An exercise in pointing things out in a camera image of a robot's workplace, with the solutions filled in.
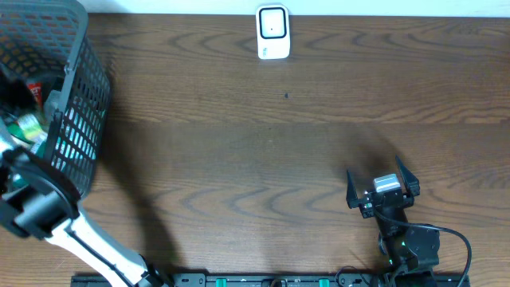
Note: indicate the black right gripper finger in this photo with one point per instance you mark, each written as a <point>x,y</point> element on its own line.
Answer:
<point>351,195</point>
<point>410,181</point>

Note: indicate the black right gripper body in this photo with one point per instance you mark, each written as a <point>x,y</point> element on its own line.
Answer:
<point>367,206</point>

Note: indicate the red sachet stick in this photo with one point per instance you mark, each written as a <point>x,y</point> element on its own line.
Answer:
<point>36,90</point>

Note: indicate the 3M gloves package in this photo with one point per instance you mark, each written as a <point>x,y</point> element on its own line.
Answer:
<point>29,127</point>

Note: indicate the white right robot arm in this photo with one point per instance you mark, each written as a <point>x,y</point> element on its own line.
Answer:
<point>412,250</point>

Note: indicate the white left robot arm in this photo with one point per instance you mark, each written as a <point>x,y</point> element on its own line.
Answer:
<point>49,209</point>

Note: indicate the white barcode scanner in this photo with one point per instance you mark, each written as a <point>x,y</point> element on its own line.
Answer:
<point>273,32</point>

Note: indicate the grey plastic basket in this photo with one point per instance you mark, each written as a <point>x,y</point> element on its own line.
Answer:
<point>49,38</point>

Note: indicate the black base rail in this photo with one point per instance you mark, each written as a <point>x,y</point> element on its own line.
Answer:
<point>284,280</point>

